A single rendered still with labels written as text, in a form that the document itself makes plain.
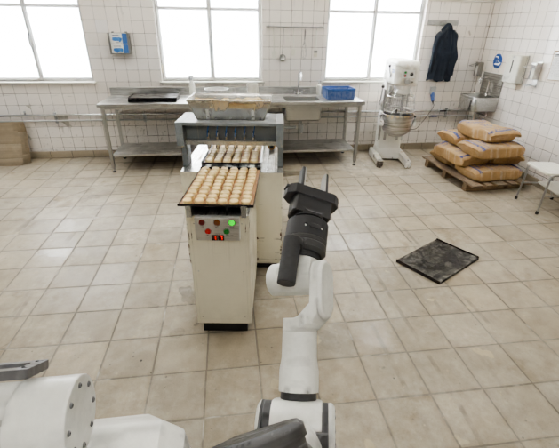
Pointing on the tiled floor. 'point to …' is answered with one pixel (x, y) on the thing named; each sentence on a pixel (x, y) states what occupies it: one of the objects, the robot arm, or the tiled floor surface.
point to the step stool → (550, 180)
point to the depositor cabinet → (271, 211)
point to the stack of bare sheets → (438, 260)
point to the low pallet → (470, 179)
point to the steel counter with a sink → (295, 109)
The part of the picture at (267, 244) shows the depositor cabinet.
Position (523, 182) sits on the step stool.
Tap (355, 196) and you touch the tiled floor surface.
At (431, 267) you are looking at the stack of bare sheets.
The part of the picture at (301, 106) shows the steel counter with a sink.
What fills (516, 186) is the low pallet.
